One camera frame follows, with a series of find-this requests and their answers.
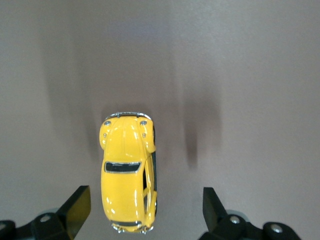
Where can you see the yellow beetle toy car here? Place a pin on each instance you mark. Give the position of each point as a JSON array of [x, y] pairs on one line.
[[125, 180]]

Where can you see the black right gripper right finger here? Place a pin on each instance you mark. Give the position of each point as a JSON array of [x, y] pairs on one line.
[[220, 220]]

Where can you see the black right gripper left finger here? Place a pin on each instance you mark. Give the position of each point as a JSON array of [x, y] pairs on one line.
[[67, 215]]

